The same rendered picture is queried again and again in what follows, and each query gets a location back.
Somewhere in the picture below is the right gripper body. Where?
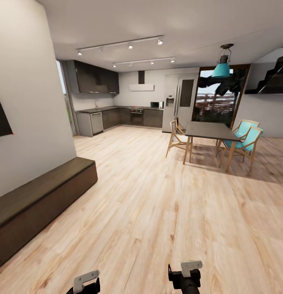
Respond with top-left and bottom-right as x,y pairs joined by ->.
172,269 -> 201,294

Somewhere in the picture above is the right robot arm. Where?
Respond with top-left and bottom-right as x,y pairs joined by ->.
168,260 -> 203,294

